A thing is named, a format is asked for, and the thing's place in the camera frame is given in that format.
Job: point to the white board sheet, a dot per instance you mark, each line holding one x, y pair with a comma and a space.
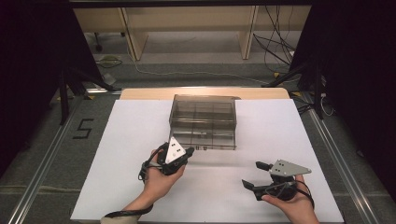
218, 186

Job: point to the person's right hand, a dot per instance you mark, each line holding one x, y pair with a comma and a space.
299, 205

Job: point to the black metal stand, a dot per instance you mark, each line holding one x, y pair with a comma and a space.
63, 99
317, 93

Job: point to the black chair caster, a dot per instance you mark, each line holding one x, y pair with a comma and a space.
98, 47

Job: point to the person's left hand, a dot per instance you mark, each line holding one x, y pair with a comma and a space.
162, 183

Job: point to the aluminium floor rail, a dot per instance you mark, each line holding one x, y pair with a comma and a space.
342, 168
40, 174

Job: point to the grey floor plate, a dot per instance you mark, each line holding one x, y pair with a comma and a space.
109, 79

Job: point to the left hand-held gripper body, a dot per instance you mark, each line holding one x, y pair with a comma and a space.
174, 152

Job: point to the black curtain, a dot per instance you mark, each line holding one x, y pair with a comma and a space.
31, 62
358, 77

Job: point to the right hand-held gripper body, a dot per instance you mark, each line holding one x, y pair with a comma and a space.
288, 169

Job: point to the short aluminium rail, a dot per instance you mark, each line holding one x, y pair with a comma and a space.
102, 91

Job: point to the smoky transparent drawer box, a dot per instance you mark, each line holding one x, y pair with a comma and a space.
202, 107

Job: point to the light wooden desk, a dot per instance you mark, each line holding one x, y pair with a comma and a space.
186, 18

